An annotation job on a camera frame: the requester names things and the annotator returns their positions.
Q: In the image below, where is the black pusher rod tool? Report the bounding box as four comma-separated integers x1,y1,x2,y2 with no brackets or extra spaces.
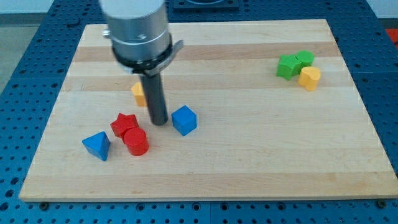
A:
139,73,168,126

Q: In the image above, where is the blue cube block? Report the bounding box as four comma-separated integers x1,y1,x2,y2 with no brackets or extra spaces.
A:
172,105,197,136

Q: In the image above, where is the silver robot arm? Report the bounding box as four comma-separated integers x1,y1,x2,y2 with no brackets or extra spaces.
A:
99,0,183,126

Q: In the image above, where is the yellow pentagon block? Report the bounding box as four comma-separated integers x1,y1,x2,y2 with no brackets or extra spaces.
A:
131,82,147,107

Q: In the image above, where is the red star block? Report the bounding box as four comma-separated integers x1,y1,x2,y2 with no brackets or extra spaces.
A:
110,113,139,138

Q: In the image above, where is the red cylinder block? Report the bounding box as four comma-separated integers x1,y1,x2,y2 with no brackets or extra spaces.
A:
123,128,149,156

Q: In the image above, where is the blue triangular prism block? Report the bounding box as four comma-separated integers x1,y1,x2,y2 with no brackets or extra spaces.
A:
82,131,111,161

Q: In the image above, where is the wooden board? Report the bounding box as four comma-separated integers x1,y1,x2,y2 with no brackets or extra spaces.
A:
19,19,397,202

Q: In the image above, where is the green star block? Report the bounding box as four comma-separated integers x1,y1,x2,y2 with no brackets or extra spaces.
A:
276,54,302,80

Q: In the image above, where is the green cylinder block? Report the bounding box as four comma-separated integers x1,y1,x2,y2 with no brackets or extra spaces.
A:
295,50,315,67

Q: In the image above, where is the yellow heart block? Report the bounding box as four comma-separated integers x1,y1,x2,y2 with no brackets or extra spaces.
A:
298,67,322,91

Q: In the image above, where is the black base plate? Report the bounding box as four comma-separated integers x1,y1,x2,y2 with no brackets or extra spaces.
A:
170,0,239,10

